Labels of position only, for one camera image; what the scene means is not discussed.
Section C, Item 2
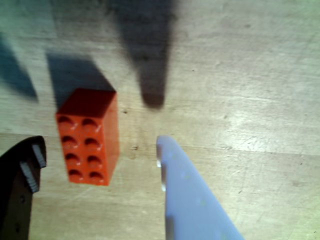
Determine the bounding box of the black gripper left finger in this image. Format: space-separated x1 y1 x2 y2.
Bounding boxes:
0 135 48 240

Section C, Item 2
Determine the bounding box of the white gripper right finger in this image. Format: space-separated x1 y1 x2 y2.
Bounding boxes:
156 134 246 240

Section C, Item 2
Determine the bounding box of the red lego block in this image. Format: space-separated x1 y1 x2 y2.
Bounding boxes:
55 87 121 187

